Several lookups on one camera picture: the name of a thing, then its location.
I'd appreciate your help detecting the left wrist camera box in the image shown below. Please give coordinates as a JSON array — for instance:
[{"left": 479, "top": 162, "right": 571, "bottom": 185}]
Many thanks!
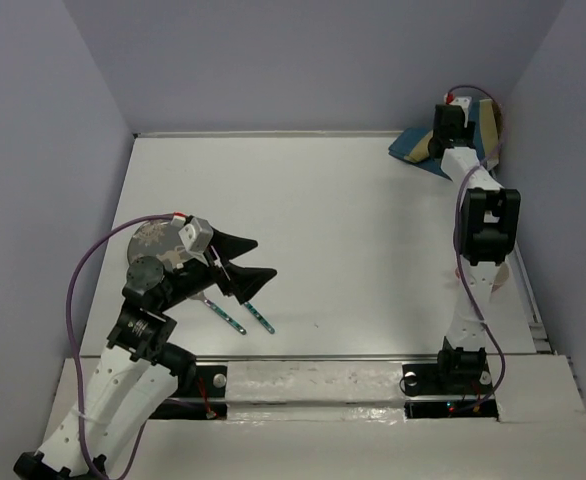
[{"left": 178, "top": 217, "right": 214, "bottom": 256}]

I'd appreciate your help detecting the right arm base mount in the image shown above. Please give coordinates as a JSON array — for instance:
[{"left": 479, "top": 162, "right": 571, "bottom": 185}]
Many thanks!
[{"left": 399, "top": 363, "right": 499, "bottom": 420}]

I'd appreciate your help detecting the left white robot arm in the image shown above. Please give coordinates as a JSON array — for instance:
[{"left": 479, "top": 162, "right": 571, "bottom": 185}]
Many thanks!
[{"left": 13, "top": 213, "right": 277, "bottom": 479}]

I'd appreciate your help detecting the pink mug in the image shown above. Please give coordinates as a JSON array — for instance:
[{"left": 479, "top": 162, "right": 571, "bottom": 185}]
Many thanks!
[{"left": 455, "top": 263, "right": 509, "bottom": 296}]

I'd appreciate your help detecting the fork with teal handle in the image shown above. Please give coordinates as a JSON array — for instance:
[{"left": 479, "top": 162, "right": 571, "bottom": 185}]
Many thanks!
[{"left": 243, "top": 302, "right": 276, "bottom": 335}]

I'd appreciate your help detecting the grey reindeer plate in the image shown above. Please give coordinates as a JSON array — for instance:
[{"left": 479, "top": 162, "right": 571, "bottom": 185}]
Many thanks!
[{"left": 126, "top": 219, "right": 193, "bottom": 272}]

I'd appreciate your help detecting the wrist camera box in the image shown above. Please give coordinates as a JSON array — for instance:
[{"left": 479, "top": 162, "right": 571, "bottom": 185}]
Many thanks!
[
  {"left": 445, "top": 93, "right": 473, "bottom": 125},
  {"left": 178, "top": 217, "right": 214, "bottom": 256}
]

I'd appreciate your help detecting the blue and tan placemat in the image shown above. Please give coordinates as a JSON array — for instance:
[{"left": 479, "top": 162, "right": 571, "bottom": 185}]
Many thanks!
[{"left": 388, "top": 99, "right": 503, "bottom": 179}]

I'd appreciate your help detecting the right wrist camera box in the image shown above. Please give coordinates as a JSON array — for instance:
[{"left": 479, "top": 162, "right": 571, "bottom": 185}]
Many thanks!
[{"left": 445, "top": 93, "right": 473, "bottom": 125}]

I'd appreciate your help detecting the spoon with teal handle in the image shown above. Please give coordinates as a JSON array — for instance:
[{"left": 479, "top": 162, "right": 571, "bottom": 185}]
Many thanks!
[{"left": 192, "top": 292, "right": 247, "bottom": 335}]

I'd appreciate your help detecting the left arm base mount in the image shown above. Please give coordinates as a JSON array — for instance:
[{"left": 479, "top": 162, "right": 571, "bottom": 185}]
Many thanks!
[{"left": 150, "top": 363, "right": 228, "bottom": 421}]

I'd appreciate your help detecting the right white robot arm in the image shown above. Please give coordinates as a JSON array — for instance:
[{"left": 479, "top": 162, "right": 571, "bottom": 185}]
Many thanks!
[{"left": 428, "top": 94, "right": 521, "bottom": 393}]

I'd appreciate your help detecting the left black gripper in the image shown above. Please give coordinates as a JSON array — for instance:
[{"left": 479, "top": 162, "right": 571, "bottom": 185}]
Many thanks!
[{"left": 158, "top": 227, "right": 277, "bottom": 309}]

